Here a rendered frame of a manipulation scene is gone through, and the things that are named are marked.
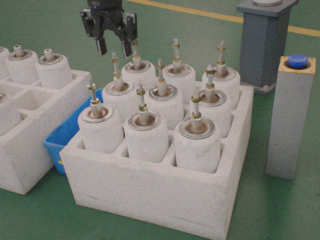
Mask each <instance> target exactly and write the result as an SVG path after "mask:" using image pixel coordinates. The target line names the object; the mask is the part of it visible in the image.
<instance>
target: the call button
mask: <svg viewBox="0 0 320 240"><path fill-rule="evenodd" d="M308 60H309V59H308V57H306V55H302V54H295V55H291V56H289V57H288V63H289V64H290V66H292V67H295V68H301V67H303V66H305V65H306V64H307V63H308Z"/></svg>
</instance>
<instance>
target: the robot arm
mask: <svg viewBox="0 0 320 240"><path fill-rule="evenodd" d="M87 2H88V6H89V7H90V8H91V9H89V8H86V9H85V10H82V11H81V12H80V16H81V18H82V21H83V25H84V28H85V30H86V33H87V36H88V37H93V38H94V40H95V41H96V46H97V49H98V51H99V52H100V55H104V54H106V53H107V48H106V42H105V40H104V38H103V37H102V36H103V34H104V30H112V31H114V33H115V35H116V36H118V37H119V39H120V40H121V42H122V51H123V57H124V59H128V58H129V57H130V56H131V54H132V50H131V42H133V41H134V40H135V39H137V38H138V27H137V15H136V13H132V14H128V13H125V11H124V10H123V8H122V0H87ZM282 3H283V0H253V4H254V5H256V6H260V7H274V6H277V5H280V4H282ZM93 19H94V20H95V21H96V22H95V24H94V20H93ZM123 20H125V23H124V21H123ZM125 24H126V25H127V26H126V25H125ZM119 27H120V30H119V29H118V28H119ZM90 29H91V30H90Z"/></svg>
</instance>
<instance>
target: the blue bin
mask: <svg viewBox="0 0 320 240"><path fill-rule="evenodd" d="M102 91H103V89H97V90H96V91H95V94H96V98H98V99H99V101H100V103H101V104H103V103H104V101H103V96H102ZM91 99H92V96H89V97H88V98H87V99H86V100H85V101H84V103H82V104H81V105H80V106H79V107H78V108H77V109H76V110H75V111H74V112H73V113H72V114H71V115H70V116H68V117H67V118H66V119H65V120H64V121H63V122H62V123H61V124H60V125H59V126H58V127H57V128H56V129H55V130H54V131H52V132H51V133H50V134H49V136H47V137H46V138H45V139H44V141H43V143H44V145H45V147H47V149H48V151H49V153H50V155H51V158H52V160H53V163H54V165H55V167H56V169H57V171H58V173H59V174H63V175H67V174H66V171H65V168H64V165H63V162H62V159H61V156H60V152H61V151H62V149H63V148H64V147H66V146H67V145H68V143H69V141H70V140H72V138H73V137H74V136H75V135H76V133H78V132H79V131H80V127H79V123H78V118H79V115H80V114H81V113H82V112H83V111H84V110H85V109H86V108H87V107H89V106H90V103H91V102H90V100H91Z"/></svg>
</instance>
